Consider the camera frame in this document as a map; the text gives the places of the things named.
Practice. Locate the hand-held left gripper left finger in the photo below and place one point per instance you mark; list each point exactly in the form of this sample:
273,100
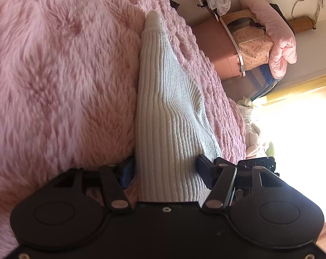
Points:
127,172

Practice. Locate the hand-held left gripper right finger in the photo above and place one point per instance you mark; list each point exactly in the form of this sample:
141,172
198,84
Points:
204,171

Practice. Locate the white knit sweater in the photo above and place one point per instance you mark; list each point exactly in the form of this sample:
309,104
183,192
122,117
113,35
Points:
168,124

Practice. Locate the white laundry pile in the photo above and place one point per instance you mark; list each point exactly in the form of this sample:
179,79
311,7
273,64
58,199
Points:
253,129

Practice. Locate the blue quilted bag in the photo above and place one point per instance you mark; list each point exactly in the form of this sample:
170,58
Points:
260,79

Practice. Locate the yellow curtain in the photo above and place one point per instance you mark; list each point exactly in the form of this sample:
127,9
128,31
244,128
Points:
300,85

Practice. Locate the orange patterned fabric bundle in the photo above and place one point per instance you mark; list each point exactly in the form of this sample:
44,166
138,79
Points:
252,45

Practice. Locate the pink storage box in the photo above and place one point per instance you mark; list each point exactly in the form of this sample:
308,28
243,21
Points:
217,48

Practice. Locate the pink fluffy blanket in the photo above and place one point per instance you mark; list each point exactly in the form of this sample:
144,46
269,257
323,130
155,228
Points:
57,72

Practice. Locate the pink padded jacket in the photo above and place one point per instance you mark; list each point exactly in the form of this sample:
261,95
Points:
276,29

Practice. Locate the brown rolled mat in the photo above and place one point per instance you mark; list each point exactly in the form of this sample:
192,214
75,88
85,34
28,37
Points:
303,24

